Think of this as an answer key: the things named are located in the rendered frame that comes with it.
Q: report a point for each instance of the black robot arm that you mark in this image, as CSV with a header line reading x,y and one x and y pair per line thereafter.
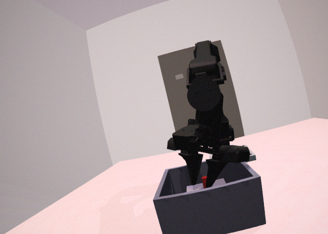
x,y
204,75

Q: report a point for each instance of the dark red peg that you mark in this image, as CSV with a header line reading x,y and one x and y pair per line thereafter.
x,y
204,180

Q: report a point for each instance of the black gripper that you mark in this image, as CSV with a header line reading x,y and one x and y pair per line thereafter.
x,y
221,155

